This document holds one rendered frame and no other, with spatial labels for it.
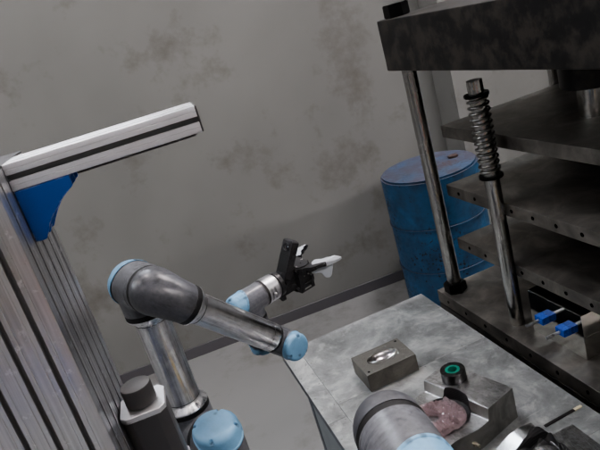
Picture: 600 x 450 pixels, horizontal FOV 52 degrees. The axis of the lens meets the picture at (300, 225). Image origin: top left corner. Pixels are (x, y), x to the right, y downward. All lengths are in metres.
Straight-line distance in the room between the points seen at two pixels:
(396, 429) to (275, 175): 3.56
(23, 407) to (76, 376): 0.09
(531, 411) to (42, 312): 1.53
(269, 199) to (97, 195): 1.17
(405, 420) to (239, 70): 3.53
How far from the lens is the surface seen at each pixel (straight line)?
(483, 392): 2.02
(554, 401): 2.14
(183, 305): 1.39
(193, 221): 4.34
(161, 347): 1.55
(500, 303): 2.71
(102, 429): 1.12
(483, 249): 2.60
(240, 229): 4.39
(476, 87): 2.20
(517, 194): 2.40
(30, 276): 1.01
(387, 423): 0.91
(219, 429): 1.55
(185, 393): 1.62
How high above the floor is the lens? 2.12
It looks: 18 degrees down
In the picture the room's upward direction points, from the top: 16 degrees counter-clockwise
